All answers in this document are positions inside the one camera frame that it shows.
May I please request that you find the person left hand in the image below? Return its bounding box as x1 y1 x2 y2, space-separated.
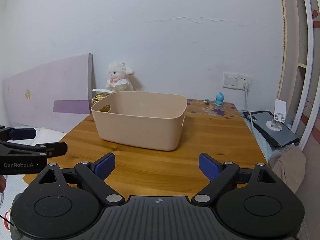
0 175 7 193

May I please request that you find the pink purple headboard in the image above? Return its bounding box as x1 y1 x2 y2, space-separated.
3 53 93 133

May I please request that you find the small yellow blue toy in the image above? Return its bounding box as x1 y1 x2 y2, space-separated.
203 99 210 105

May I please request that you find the white bedding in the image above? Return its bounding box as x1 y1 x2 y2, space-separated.
1 126 68 216

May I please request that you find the white plush lamb toy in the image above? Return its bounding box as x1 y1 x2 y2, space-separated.
106 62 134 92

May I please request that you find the beige plastic storage bin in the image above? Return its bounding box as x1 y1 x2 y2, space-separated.
91 92 187 151

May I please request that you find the white wardrobe shelf frame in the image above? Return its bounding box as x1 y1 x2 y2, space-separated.
277 0 319 149

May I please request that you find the white wall switch socket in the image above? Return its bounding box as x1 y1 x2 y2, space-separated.
222 72 252 91

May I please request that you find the gold tissue pack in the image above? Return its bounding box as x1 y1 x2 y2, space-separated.
91 88 113 113

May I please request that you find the white phone stand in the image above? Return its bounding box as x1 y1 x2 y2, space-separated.
266 99 286 132

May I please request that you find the blue cartoon figurine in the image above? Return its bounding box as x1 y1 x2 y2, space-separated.
214 93 225 106

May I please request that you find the white power cable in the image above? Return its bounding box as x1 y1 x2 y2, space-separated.
243 82 258 140

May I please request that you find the floral table mat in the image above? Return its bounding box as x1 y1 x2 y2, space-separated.
186 99 241 119

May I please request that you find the grey beige clothing pile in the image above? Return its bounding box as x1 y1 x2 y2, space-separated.
268 144 306 193

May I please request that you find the dark grey laptop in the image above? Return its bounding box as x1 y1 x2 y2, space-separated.
244 107 299 147

